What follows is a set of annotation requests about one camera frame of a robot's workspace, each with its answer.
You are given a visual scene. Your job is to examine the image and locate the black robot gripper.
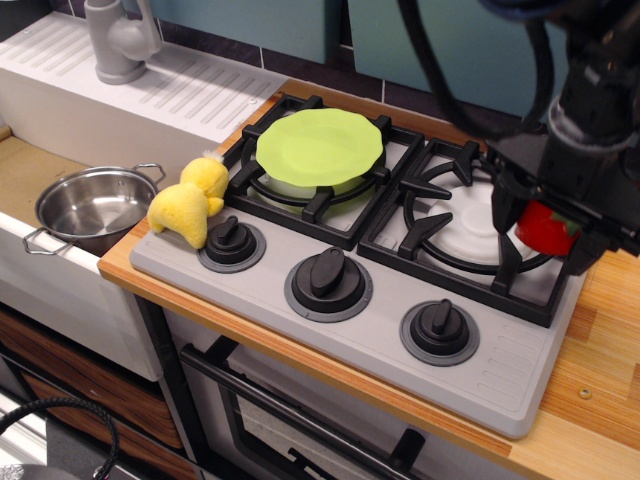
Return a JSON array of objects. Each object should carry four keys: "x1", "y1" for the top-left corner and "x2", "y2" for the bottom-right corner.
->
[{"x1": 487, "y1": 134, "x2": 639, "y2": 276}]

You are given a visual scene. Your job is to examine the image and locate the red toy strawberry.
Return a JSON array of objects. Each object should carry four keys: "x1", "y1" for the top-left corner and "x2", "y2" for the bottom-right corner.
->
[{"x1": 515, "y1": 200, "x2": 582, "y2": 256}]

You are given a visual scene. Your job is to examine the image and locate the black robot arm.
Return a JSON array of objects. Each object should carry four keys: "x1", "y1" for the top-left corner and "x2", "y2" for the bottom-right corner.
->
[{"x1": 483, "y1": 1, "x2": 639, "y2": 275}]

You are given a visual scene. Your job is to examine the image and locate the light green plastic plate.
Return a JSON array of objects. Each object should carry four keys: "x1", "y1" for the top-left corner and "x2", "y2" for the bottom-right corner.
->
[{"x1": 256, "y1": 108, "x2": 384, "y2": 187}]

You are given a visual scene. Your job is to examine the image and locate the stainless steel pot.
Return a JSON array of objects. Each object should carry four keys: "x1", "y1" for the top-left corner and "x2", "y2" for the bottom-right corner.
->
[{"x1": 22, "y1": 163, "x2": 166, "y2": 257}]

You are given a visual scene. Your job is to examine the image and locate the white toy sink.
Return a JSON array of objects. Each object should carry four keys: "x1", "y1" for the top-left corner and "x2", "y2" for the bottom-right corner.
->
[{"x1": 1, "y1": 13, "x2": 284, "y2": 381}]

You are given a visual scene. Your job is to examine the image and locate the black right burner grate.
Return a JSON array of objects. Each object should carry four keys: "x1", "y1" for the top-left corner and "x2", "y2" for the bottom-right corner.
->
[{"x1": 358, "y1": 139, "x2": 569, "y2": 327}]

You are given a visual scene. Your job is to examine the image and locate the black burner grate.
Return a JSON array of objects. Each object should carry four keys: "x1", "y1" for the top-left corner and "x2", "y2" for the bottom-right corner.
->
[
  {"x1": 358, "y1": 139, "x2": 569, "y2": 327},
  {"x1": 224, "y1": 94, "x2": 425, "y2": 251}
]

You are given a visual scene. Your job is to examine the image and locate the white right burner disc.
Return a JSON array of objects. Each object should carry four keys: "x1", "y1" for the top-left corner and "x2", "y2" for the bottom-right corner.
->
[{"x1": 425, "y1": 172, "x2": 500, "y2": 266}]

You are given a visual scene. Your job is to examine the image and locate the grey toy stove top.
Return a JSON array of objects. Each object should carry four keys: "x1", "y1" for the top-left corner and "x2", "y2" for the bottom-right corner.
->
[{"x1": 130, "y1": 203, "x2": 583, "y2": 438}]

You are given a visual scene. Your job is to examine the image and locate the black right stove knob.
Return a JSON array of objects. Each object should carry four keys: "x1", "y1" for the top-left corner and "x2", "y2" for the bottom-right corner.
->
[{"x1": 400, "y1": 299, "x2": 480, "y2": 367}]

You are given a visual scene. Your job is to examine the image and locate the black stove knob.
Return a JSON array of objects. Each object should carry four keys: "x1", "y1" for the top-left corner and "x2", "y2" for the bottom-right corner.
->
[
  {"x1": 197, "y1": 216, "x2": 267, "y2": 274},
  {"x1": 284, "y1": 247, "x2": 373, "y2": 323},
  {"x1": 400, "y1": 299, "x2": 480, "y2": 367}
]

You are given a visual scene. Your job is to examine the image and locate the black middle stove knob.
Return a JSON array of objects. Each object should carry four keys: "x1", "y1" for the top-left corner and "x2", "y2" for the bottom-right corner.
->
[{"x1": 284, "y1": 247, "x2": 373, "y2": 323}]

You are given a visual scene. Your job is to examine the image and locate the black left burner grate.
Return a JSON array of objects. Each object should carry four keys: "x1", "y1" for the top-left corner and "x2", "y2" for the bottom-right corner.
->
[{"x1": 224, "y1": 94, "x2": 425, "y2": 251}]

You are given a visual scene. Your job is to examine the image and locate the black left stove knob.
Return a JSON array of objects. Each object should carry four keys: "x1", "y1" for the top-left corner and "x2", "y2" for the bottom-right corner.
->
[{"x1": 197, "y1": 216, "x2": 267, "y2": 274}]

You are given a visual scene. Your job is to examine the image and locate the yellow stuffed duck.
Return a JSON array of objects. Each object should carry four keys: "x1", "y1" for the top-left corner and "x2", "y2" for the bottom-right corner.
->
[{"x1": 147, "y1": 152, "x2": 230, "y2": 250}]

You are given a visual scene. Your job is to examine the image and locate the wooden drawer fronts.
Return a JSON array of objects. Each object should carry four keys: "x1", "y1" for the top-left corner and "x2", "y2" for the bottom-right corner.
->
[{"x1": 1, "y1": 305, "x2": 199, "y2": 479}]

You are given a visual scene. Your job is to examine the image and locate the grey toy faucet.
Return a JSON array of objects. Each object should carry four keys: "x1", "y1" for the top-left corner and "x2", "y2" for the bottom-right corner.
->
[{"x1": 84, "y1": 0, "x2": 162, "y2": 85}]

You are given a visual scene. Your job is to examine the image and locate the black oven door handle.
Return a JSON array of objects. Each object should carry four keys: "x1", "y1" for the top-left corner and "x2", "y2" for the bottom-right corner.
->
[{"x1": 180, "y1": 344, "x2": 424, "y2": 479}]

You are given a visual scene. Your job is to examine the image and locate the black braided foreground cable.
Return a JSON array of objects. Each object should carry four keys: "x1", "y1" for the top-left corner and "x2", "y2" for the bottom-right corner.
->
[{"x1": 0, "y1": 397, "x2": 121, "y2": 480}]

